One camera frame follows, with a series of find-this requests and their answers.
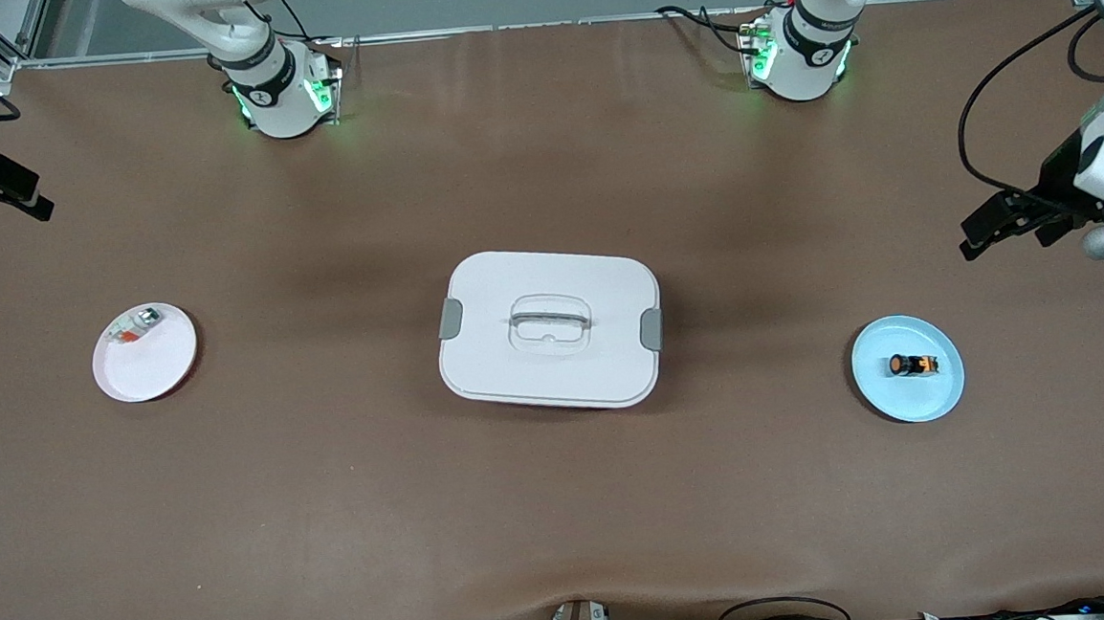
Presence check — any black base cable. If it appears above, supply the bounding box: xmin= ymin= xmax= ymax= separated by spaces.
xmin=654 ymin=0 xmax=769 ymax=65
xmin=246 ymin=0 xmax=342 ymax=54

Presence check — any black left base cable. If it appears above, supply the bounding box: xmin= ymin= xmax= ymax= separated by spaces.
xmin=654 ymin=0 xmax=769 ymax=65

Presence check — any silver table edge rail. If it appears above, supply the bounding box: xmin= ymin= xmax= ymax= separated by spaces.
xmin=13 ymin=0 xmax=1083 ymax=72

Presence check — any brown table cover sheet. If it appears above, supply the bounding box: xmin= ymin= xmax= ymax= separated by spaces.
xmin=0 ymin=0 xmax=1104 ymax=620

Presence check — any black right base cable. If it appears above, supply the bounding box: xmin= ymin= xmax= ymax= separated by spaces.
xmin=246 ymin=0 xmax=342 ymax=54

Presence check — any light blue round plate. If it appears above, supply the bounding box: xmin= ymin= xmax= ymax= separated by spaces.
xmin=848 ymin=311 xmax=969 ymax=428

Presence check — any orange and black switch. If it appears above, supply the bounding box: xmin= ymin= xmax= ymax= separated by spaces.
xmin=887 ymin=350 xmax=941 ymax=380

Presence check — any pink round plate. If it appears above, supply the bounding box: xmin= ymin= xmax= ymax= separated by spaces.
xmin=89 ymin=299 xmax=202 ymax=406

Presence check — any white lidded storage box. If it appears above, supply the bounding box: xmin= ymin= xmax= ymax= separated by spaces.
xmin=431 ymin=239 xmax=669 ymax=421

